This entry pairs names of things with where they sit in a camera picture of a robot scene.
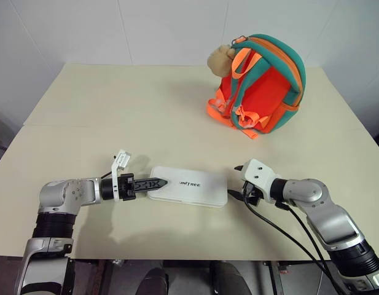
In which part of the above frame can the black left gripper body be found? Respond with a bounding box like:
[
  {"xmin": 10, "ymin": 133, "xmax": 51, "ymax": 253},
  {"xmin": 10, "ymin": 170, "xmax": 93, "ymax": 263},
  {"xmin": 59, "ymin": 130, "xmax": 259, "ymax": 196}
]
[{"xmin": 118, "ymin": 173, "xmax": 138, "ymax": 202}]

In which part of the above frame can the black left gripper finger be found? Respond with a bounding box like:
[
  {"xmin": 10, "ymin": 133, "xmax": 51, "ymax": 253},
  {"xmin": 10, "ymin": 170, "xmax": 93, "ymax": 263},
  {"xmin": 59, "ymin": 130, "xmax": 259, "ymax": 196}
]
[{"xmin": 134, "ymin": 176, "xmax": 169, "ymax": 194}]

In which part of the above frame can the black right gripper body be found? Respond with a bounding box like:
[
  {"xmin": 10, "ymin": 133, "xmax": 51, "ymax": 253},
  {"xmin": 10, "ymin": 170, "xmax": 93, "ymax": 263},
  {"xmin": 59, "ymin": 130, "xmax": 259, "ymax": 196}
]
[{"xmin": 241, "ymin": 181, "xmax": 261, "ymax": 207}]

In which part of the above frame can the flat white box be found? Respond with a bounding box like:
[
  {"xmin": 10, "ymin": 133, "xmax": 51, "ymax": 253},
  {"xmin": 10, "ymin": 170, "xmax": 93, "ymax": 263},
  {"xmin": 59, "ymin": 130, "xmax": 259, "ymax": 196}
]
[{"xmin": 146, "ymin": 166, "xmax": 229, "ymax": 210}]

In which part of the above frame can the orange and teal backpack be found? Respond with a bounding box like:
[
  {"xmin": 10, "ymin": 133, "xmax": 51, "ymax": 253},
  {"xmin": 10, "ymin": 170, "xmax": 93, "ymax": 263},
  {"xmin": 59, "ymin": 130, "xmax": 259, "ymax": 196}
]
[{"xmin": 205, "ymin": 33, "xmax": 307, "ymax": 141}]

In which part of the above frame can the dark rounded shape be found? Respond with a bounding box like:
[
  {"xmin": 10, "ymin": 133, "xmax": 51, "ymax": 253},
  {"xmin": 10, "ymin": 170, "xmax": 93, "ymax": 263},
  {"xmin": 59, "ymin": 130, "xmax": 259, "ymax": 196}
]
[
  {"xmin": 139, "ymin": 266, "xmax": 171, "ymax": 295},
  {"xmin": 209, "ymin": 260, "xmax": 255, "ymax": 295}
]

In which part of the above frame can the beige plush toy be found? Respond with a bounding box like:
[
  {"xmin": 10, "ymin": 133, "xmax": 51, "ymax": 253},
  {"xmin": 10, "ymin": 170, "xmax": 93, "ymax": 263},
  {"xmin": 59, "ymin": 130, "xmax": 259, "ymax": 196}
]
[{"xmin": 206, "ymin": 44, "xmax": 236, "ymax": 78}]

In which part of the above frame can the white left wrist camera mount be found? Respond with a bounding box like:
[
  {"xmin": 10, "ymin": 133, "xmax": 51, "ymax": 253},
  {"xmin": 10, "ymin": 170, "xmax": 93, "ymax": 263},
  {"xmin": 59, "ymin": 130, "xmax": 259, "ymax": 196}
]
[{"xmin": 111, "ymin": 149, "xmax": 132, "ymax": 203}]

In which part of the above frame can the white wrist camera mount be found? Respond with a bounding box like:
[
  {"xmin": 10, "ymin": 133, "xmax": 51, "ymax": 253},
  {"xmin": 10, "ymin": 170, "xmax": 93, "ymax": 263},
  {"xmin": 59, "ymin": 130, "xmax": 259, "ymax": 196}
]
[
  {"xmin": 111, "ymin": 149, "xmax": 132, "ymax": 203},
  {"xmin": 240, "ymin": 159, "xmax": 283, "ymax": 204}
]

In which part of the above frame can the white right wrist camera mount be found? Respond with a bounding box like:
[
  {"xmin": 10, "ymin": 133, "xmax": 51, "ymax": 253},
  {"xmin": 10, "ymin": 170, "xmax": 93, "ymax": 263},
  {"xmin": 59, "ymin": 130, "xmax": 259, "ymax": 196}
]
[{"xmin": 240, "ymin": 159, "xmax": 283, "ymax": 204}]

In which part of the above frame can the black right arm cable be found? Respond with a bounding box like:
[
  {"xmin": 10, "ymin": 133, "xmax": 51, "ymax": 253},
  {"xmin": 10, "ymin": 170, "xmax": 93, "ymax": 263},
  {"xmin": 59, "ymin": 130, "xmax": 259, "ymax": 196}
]
[
  {"xmin": 275, "ymin": 200, "xmax": 348, "ymax": 295},
  {"xmin": 243, "ymin": 183, "xmax": 340, "ymax": 295}
]

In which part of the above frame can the black table frame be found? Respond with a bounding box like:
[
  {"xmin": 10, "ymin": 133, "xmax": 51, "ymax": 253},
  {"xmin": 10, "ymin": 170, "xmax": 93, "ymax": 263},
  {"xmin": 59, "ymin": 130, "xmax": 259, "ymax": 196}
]
[{"xmin": 261, "ymin": 260, "xmax": 284, "ymax": 295}]

